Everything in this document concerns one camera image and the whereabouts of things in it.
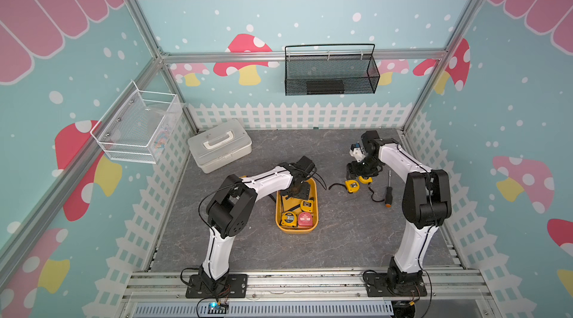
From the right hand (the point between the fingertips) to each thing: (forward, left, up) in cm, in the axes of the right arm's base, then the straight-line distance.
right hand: (356, 175), depth 96 cm
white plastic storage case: (+12, +60, +8) cm, 62 cm away
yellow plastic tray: (-16, +26, -4) cm, 31 cm away
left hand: (-8, +26, -4) cm, 27 cm away
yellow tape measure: (-3, +2, -4) cm, 5 cm away
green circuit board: (-46, +53, -8) cm, 71 cm away
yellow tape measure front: (-19, +29, -2) cm, 35 cm away
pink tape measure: (-18, +23, -3) cm, 29 cm away
